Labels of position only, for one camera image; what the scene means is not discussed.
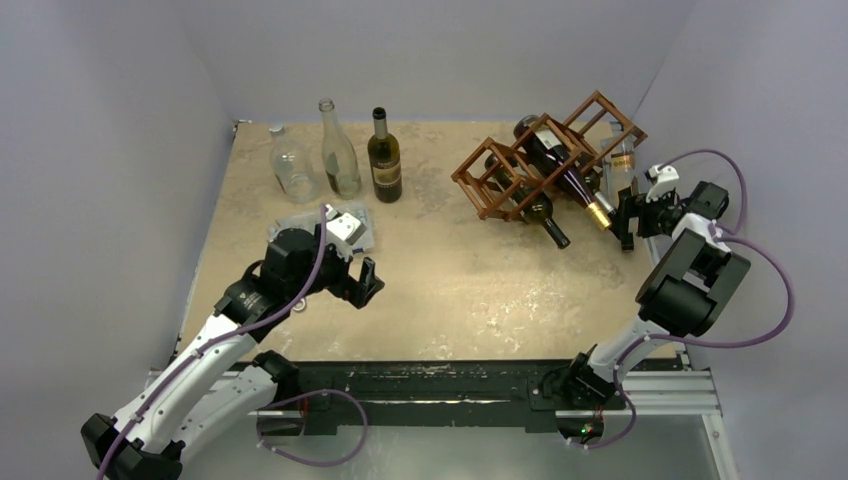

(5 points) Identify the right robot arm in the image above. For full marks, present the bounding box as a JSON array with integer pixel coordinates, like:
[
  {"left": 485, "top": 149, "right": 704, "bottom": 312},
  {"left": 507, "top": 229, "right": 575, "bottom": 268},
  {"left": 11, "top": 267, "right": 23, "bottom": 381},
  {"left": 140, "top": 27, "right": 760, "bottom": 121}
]
[{"left": 532, "top": 181, "right": 751, "bottom": 409}]

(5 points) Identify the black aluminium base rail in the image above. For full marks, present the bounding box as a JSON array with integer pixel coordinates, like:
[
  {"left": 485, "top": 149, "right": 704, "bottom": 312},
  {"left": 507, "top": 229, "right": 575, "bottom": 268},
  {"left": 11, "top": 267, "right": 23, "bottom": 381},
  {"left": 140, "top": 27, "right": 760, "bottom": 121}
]
[{"left": 135, "top": 359, "right": 723, "bottom": 439}]

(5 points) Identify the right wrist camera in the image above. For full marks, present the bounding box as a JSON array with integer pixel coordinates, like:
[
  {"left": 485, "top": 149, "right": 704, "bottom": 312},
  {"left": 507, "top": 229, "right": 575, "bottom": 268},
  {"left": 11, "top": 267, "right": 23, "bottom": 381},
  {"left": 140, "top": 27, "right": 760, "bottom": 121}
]
[{"left": 645, "top": 165, "right": 680, "bottom": 203}]

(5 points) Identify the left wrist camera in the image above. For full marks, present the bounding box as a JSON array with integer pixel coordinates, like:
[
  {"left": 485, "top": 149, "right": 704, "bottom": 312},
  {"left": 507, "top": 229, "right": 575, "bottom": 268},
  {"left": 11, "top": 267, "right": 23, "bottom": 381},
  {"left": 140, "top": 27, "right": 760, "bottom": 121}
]
[{"left": 325, "top": 209, "right": 366, "bottom": 261}]

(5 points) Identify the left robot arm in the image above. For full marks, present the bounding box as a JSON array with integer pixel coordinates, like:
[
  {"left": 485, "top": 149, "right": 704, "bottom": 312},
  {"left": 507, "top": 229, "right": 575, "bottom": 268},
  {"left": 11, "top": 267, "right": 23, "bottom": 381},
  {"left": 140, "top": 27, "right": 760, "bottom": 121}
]
[{"left": 81, "top": 224, "right": 385, "bottom": 479}]

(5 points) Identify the red wine bottle gold cap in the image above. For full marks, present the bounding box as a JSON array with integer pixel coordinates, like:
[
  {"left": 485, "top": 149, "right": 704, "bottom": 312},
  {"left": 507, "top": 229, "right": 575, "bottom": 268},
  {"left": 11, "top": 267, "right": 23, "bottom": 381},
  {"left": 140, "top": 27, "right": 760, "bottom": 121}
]
[{"left": 513, "top": 114, "right": 614, "bottom": 232}]

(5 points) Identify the clear plastic screw box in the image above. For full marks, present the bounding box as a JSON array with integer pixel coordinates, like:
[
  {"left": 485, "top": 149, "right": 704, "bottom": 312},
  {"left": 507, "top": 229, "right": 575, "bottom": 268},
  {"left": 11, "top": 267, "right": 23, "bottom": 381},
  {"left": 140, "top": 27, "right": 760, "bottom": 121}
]
[{"left": 268, "top": 201, "right": 375, "bottom": 255}]

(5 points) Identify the clear bottle black cap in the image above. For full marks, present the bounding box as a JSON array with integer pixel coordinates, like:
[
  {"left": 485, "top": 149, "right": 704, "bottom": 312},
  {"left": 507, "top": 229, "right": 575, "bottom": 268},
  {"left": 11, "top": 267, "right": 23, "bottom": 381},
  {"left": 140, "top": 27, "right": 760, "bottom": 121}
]
[{"left": 601, "top": 126, "right": 635, "bottom": 203}]

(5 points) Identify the purple cable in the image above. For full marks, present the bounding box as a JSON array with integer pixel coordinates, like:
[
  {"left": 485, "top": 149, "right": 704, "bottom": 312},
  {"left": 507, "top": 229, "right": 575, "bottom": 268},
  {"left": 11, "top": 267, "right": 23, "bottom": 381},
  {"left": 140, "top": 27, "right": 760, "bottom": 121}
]
[
  {"left": 569, "top": 148, "right": 796, "bottom": 452},
  {"left": 95, "top": 203, "right": 331, "bottom": 480}
]

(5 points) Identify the dark bottle silver cap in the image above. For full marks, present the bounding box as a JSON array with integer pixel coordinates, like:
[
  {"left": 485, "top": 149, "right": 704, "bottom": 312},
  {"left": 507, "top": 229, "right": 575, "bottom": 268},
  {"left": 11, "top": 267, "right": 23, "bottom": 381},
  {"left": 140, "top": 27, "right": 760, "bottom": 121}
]
[{"left": 367, "top": 107, "right": 402, "bottom": 203}]

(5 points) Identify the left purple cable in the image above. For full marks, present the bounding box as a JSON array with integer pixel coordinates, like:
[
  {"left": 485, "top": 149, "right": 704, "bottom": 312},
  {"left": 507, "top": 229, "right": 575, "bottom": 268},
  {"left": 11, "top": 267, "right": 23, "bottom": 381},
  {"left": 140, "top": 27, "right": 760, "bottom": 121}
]
[{"left": 95, "top": 203, "right": 331, "bottom": 480}]

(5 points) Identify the clear glass bottle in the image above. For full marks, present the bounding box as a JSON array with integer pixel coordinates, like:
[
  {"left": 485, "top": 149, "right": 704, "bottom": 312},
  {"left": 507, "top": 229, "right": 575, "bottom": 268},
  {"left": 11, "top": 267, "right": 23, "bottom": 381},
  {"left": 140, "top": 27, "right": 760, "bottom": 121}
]
[
  {"left": 268, "top": 123, "right": 319, "bottom": 203},
  {"left": 319, "top": 98, "right": 362, "bottom": 199}
]

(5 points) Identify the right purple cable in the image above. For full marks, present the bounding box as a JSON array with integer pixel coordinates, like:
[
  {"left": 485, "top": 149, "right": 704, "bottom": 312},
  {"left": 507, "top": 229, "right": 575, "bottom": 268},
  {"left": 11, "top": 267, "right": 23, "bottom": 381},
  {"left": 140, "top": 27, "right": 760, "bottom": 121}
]
[{"left": 569, "top": 148, "right": 796, "bottom": 452}]

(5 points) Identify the wooden wine rack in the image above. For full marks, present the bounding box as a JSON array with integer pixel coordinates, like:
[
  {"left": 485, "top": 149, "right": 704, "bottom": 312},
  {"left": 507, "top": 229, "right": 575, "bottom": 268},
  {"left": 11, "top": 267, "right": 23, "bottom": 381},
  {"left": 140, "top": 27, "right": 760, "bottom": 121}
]
[{"left": 451, "top": 91, "right": 647, "bottom": 230}]

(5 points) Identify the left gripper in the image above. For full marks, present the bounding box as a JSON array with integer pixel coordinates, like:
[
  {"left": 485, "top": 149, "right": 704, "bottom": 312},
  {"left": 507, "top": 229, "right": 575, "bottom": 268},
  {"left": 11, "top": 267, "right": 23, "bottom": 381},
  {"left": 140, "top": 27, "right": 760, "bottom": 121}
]
[{"left": 287, "top": 223, "right": 382, "bottom": 307}]

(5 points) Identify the green bottle silver neck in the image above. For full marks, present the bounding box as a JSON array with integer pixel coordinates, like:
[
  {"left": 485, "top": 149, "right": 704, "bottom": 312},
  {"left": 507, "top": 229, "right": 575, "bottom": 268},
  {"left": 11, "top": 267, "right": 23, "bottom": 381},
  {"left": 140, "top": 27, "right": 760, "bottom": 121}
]
[{"left": 584, "top": 169, "right": 616, "bottom": 216}]

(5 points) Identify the dark bottle black cap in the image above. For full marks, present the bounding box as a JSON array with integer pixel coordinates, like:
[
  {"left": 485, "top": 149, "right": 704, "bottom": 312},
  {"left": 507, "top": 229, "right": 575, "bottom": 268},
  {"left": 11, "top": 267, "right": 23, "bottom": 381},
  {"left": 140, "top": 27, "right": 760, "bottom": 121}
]
[{"left": 484, "top": 154, "right": 571, "bottom": 249}]

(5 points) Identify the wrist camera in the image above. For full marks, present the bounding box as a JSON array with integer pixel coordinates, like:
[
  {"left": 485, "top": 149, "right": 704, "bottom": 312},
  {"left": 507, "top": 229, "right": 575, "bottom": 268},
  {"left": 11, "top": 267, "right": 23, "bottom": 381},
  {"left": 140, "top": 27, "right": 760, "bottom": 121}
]
[
  {"left": 325, "top": 209, "right": 366, "bottom": 261},
  {"left": 645, "top": 165, "right": 680, "bottom": 203}
]

